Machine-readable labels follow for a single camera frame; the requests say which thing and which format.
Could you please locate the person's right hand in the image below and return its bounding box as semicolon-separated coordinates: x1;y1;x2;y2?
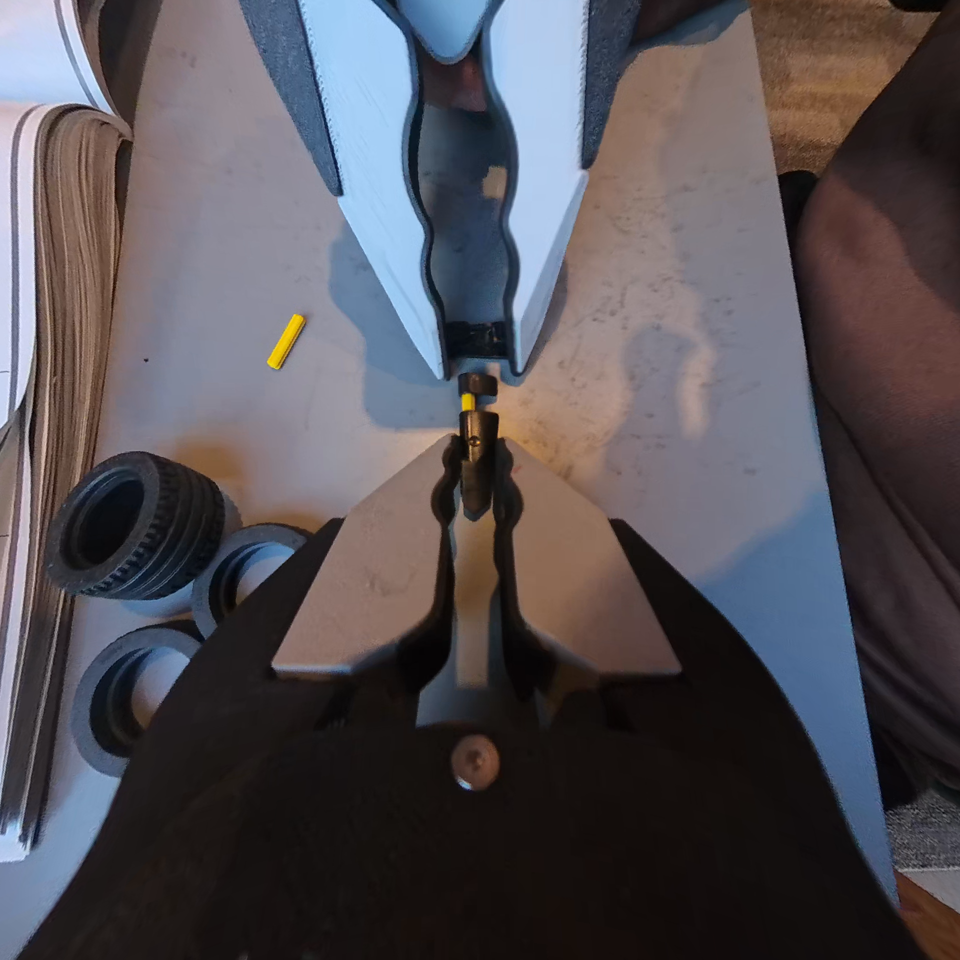
431;56;490;115

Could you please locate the black rubber tyre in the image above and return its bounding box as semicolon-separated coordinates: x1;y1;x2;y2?
191;523;309;640
45;451;228;601
71;626;204;777

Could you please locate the black brick piece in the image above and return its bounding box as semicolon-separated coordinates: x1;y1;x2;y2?
457;408;502;522
444;320;511;357

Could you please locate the wooden plank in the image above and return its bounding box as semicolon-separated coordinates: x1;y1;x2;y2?
896;866;960;960

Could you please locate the building instruction booklet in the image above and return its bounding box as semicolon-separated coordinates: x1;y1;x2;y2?
0;0;135;864

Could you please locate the grey desk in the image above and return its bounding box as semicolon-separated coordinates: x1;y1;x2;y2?
0;0;901;960

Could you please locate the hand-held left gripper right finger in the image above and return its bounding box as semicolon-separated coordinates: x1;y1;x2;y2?
491;437;684;699

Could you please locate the person's brown clothing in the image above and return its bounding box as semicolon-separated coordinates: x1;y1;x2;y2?
780;0;960;811

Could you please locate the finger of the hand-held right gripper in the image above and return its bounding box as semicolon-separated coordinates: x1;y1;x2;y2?
297;0;450;380
483;0;591;376

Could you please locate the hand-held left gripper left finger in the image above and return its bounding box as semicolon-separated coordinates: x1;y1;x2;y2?
271;433;459;691

